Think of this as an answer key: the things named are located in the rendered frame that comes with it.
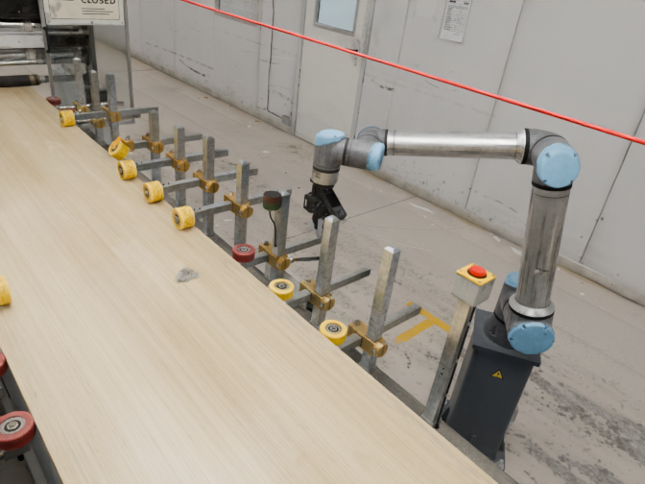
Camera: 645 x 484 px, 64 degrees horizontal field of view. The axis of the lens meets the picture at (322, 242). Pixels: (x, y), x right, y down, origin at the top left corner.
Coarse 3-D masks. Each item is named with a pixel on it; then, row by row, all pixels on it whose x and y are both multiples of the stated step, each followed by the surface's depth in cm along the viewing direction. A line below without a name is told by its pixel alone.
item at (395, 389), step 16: (80, 128) 319; (144, 176) 272; (224, 240) 225; (256, 272) 206; (352, 352) 171; (384, 384) 160; (416, 400) 156; (448, 432) 147; (464, 448) 142; (480, 464) 138; (496, 480) 135; (512, 480) 135
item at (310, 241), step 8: (304, 240) 200; (312, 240) 201; (320, 240) 205; (288, 248) 194; (296, 248) 197; (304, 248) 200; (256, 256) 186; (264, 256) 188; (240, 264) 182; (248, 264) 183; (256, 264) 187
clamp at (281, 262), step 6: (264, 246) 191; (270, 246) 192; (258, 252) 193; (270, 252) 188; (270, 258) 188; (276, 258) 185; (282, 258) 185; (288, 258) 186; (270, 264) 189; (276, 264) 185; (282, 264) 185; (288, 264) 187; (282, 270) 187
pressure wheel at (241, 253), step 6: (234, 246) 182; (240, 246) 183; (246, 246) 183; (252, 246) 183; (234, 252) 179; (240, 252) 179; (246, 252) 180; (252, 252) 180; (234, 258) 180; (240, 258) 178; (246, 258) 179; (252, 258) 181
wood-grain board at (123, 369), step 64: (0, 128) 254; (64, 128) 264; (0, 192) 197; (64, 192) 203; (128, 192) 210; (0, 256) 161; (64, 256) 165; (128, 256) 169; (192, 256) 174; (0, 320) 136; (64, 320) 139; (128, 320) 142; (192, 320) 146; (256, 320) 149; (64, 384) 120; (128, 384) 123; (192, 384) 125; (256, 384) 127; (320, 384) 130; (64, 448) 106; (128, 448) 108; (192, 448) 109; (256, 448) 111; (320, 448) 113; (384, 448) 115; (448, 448) 117
